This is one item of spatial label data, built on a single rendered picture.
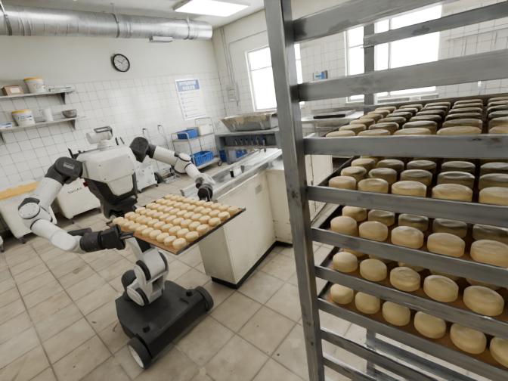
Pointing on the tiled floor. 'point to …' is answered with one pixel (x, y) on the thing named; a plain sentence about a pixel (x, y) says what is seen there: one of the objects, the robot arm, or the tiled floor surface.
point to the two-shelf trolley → (199, 143)
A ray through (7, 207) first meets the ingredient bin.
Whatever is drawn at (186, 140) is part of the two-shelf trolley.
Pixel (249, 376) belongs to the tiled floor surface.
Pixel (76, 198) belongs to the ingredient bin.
